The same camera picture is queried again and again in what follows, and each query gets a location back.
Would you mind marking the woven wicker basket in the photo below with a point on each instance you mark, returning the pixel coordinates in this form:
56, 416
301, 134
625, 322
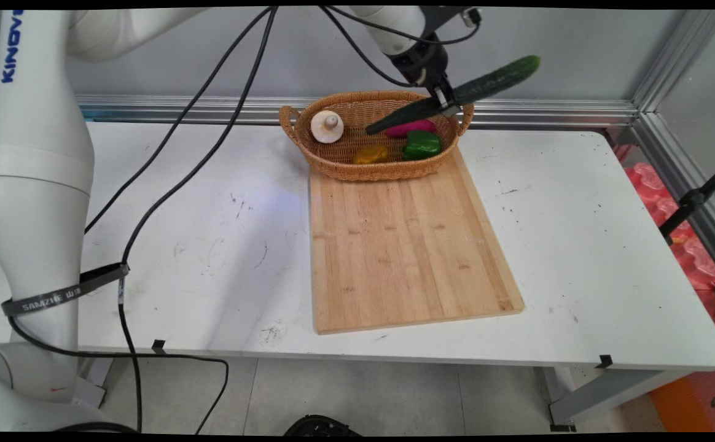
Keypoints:
370, 173

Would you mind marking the short aluminium frame rail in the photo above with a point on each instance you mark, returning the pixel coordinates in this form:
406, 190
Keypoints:
677, 169

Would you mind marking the yellow toy pepper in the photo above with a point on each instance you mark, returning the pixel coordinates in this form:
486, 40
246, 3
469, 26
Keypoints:
371, 154

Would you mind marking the long dark green cucumber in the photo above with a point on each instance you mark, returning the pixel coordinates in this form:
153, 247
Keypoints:
492, 80

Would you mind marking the upright aluminium frame post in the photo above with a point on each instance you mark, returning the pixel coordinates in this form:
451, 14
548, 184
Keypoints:
680, 58

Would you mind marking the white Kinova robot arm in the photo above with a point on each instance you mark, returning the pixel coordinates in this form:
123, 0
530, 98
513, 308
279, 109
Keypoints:
38, 153

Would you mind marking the red foam floor mat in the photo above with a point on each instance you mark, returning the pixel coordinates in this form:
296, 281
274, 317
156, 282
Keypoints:
698, 261

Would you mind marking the black round base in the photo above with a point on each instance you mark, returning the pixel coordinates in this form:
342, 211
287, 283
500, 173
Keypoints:
320, 426

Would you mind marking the magenta toy vegetable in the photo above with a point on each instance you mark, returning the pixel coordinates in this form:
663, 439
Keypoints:
413, 128

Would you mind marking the long aluminium frame rail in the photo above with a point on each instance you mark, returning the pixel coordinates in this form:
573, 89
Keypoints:
222, 110

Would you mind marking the black tripod pole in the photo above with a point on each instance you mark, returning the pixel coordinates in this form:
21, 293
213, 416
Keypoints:
695, 199

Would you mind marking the small black table clip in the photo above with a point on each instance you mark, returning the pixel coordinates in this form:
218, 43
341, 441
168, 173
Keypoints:
159, 346
605, 361

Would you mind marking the green toy bell pepper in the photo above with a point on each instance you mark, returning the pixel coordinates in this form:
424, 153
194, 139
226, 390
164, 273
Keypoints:
422, 145

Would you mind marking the beige toy mushroom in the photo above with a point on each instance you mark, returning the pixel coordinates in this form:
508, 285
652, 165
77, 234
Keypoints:
327, 127

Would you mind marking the grey metal table leg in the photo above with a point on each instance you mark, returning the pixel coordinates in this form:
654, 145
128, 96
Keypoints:
94, 380
609, 390

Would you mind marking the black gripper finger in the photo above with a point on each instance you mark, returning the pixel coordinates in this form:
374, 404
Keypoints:
446, 103
449, 85

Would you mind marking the bamboo cutting board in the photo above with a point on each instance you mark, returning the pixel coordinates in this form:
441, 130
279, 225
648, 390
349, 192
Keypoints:
406, 245

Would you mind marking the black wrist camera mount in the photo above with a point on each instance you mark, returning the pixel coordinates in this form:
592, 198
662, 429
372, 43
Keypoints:
449, 18

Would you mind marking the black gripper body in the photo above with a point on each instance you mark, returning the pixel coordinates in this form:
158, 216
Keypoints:
422, 61

